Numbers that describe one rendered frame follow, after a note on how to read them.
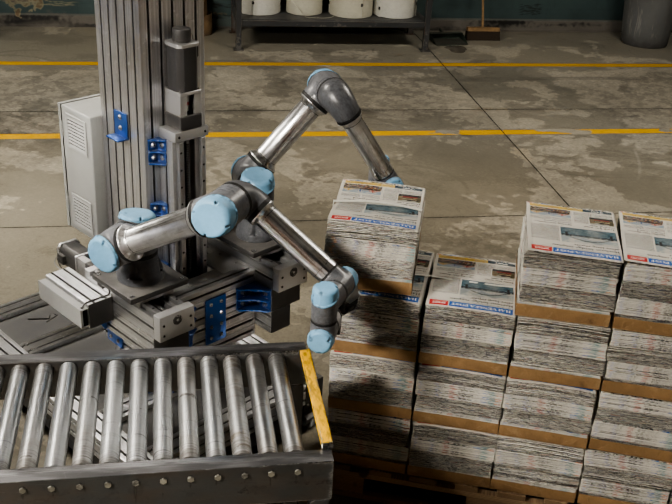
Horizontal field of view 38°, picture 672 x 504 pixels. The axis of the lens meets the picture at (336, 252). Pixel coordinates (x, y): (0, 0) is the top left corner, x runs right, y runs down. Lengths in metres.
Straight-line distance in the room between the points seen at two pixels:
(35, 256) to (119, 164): 1.88
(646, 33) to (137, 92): 7.33
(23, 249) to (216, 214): 2.67
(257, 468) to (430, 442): 1.06
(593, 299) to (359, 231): 0.74
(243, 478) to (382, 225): 0.95
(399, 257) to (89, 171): 1.13
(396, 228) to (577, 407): 0.83
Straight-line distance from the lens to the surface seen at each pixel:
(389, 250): 2.99
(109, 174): 3.42
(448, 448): 3.35
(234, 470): 2.41
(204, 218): 2.69
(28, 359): 2.85
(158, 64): 3.14
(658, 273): 2.98
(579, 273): 2.98
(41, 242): 5.30
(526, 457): 3.34
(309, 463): 2.42
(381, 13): 9.04
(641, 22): 9.90
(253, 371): 2.73
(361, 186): 3.24
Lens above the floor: 2.34
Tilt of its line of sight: 27 degrees down
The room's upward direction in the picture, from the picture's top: 3 degrees clockwise
